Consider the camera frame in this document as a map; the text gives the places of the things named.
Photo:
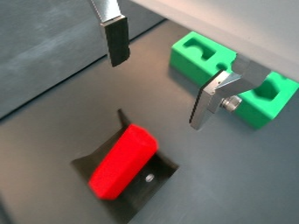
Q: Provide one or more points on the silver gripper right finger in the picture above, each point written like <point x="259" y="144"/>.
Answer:
<point x="219" y="92"/>

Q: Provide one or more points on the red hexagon prism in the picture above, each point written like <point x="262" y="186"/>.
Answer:
<point x="132" y="151"/>

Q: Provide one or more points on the black curved holder stand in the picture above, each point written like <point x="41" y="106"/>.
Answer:
<point x="144" y="184"/>

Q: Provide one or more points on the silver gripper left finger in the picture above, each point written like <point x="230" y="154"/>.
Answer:
<point x="113" y="26"/>

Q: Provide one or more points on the green shape sorter block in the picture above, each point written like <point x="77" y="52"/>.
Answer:
<point x="198" y="58"/>

